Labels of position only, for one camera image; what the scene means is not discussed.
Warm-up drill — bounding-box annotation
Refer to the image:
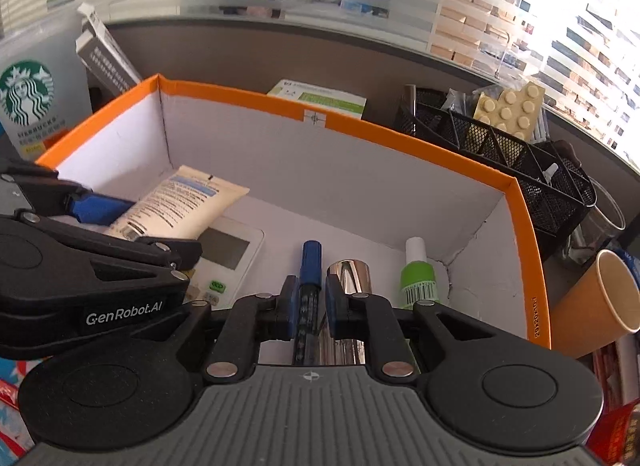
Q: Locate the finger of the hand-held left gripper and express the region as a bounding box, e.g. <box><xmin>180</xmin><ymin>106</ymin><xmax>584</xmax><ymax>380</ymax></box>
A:
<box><xmin>15</xmin><ymin>210</ymin><xmax>204</xmax><ymax>299</ymax></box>
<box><xmin>0</xmin><ymin>158</ymin><xmax>137</xmax><ymax>227</ymax></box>

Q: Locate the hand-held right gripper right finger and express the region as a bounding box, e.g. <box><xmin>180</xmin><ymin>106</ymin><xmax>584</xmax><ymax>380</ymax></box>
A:
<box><xmin>324</xmin><ymin>272</ymin><xmax>482</xmax><ymax>379</ymax></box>

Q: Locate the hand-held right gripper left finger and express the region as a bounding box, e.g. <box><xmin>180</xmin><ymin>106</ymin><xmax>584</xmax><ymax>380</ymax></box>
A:
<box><xmin>145</xmin><ymin>274</ymin><xmax>301</xmax><ymax>382</ymax></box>

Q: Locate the shiny silver cylinder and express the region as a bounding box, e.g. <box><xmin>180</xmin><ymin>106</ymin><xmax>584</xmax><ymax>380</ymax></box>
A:
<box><xmin>320</xmin><ymin>260</ymin><xmax>372</xmax><ymax>367</ymax></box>

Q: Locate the blue marker pen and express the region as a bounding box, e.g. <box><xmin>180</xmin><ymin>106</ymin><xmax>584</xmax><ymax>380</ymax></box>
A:
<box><xmin>291</xmin><ymin>240</ymin><xmax>323</xmax><ymax>367</ymax></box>

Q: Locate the cream lotion tube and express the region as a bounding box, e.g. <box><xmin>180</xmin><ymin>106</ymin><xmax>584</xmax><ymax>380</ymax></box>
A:
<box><xmin>102</xmin><ymin>165</ymin><xmax>251</xmax><ymax>241</ymax></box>

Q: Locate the white remote control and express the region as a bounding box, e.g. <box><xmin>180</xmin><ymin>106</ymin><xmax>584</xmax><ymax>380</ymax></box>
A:
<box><xmin>182</xmin><ymin>216</ymin><xmax>266</xmax><ymax>311</ymax></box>

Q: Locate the green tube white cap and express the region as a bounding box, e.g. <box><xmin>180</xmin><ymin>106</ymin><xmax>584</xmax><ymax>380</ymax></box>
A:
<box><xmin>398</xmin><ymin>237</ymin><xmax>441</xmax><ymax>311</ymax></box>

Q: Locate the orange cardboard box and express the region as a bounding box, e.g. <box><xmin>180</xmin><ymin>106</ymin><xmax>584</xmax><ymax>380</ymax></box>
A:
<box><xmin>36</xmin><ymin>74</ymin><xmax>552</xmax><ymax>351</ymax></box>

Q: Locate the clear plastic cup green logo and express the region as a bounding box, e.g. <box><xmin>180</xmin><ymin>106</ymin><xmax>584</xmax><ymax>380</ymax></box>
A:
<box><xmin>0</xmin><ymin>10</ymin><xmax>96</xmax><ymax>159</ymax></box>

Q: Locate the dark grey cardboard box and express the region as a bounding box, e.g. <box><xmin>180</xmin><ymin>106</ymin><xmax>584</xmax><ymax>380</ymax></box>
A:
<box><xmin>76</xmin><ymin>2</ymin><xmax>143</xmax><ymax>84</ymax></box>
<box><xmin>75</xmin><ymin>30</ymin><xmax>141</xmax><ymax>96</ymax></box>

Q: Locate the green white box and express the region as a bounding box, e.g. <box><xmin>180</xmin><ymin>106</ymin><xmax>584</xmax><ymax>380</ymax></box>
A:
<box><xmin>266</xmin><ymin>78</ymin><xmax>367</xmax><ymax>121</ymax></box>

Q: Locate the black mesh desk organizer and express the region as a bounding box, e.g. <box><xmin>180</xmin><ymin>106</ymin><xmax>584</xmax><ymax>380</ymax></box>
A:
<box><xmin>392</xmin><ymin>86</ymin><xmax>598</xmax><ymax>249</ymax></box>

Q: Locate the brown paper cup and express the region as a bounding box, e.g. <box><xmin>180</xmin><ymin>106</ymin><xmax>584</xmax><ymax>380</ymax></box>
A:
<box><xmin>550</xmin><ymin>249</ymin><xmax>640</xmax><ymax>359</ymax></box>

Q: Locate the yellow building brick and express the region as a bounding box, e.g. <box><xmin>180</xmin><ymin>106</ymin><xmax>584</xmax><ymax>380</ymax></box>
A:
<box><xmin>472</xmin><ymin>82</ymin><xmax>547</xmax><ymax>143</ymax></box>

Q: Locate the clear drinking glass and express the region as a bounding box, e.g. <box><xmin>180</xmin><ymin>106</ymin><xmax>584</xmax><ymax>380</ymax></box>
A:
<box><xmin>565</xmin><ymin>181</ymin><xmax>628</xmax><ymax>264</ymax></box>

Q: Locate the stack of magazines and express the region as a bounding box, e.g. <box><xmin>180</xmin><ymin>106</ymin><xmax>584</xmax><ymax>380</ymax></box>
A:
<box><xmin>585</xmin><ymin>336</ymin><xmax>640</xmax><ymax>466</ymax></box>

